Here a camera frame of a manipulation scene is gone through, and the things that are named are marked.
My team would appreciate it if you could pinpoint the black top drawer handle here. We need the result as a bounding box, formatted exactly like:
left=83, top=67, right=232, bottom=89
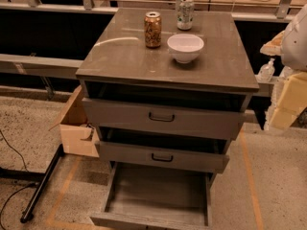
left=148, top=112, right=176, bottom=123

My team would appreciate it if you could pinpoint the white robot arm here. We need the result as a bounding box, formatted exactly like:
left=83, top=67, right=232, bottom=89
left=260, top=5, right=307, bottom=130

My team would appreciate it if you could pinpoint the open cardboard box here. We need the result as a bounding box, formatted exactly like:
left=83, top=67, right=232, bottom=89
left=50, top=86, right=99, bottom=157

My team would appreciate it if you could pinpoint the brown patterned soda can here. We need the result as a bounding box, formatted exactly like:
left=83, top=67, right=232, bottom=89
left=144, top=11, right=162, bottom=48

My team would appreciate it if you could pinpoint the clear sanitizer pump bottle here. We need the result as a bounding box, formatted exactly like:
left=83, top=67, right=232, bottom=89
left=257, top=58, right=275, bottom=82

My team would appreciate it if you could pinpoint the grey top drawer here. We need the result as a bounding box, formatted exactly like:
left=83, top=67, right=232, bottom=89
left=83, top=98, right=245, bottom=140

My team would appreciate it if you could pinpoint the green white 7up can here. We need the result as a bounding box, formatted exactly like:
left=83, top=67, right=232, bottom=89
left=177, top=0, right=194, bottom=31

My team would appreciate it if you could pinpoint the white ceramic bowl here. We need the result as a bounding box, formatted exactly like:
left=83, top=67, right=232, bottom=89
left=167, top=34, right=204, bottom=63

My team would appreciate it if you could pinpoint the black drawer handle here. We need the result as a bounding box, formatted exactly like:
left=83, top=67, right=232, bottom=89
left=148, top=112, right=176, bottom=123
left=151, top=153, right=174, bottom=163

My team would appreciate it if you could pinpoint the black middle drawer handle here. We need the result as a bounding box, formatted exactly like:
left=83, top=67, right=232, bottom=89
left=151, top=153, right=174, bottom=163

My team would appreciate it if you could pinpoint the grey open bottom drawer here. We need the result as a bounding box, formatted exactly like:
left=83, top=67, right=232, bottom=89
left=90, top=163, right=212, bottom=230

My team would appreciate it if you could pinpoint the grey drawer cabinet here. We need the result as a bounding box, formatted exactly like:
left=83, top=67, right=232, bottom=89
left=75, top=7, right=260, bottom=230

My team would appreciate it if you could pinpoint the black metal floor bar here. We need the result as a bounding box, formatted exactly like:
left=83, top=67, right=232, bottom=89
left=20, top=145, right=64, bottom=223

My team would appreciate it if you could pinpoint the grey middle drawer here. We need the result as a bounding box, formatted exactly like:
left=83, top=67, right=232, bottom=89
left=95, top=141, right=229, bottom=173

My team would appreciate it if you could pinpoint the black floor cable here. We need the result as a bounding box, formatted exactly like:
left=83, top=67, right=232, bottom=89
left=0, top=129, right=38, bottom=230

